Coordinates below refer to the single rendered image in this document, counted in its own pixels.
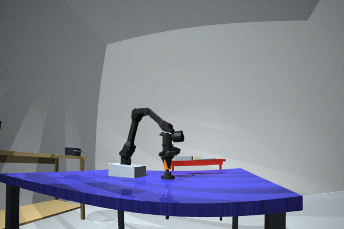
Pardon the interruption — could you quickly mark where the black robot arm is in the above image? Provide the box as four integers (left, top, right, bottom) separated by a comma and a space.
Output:
119, 108, 184, 165

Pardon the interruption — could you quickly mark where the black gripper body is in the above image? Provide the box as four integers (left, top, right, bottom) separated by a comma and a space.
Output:
159, 142, 177, 156

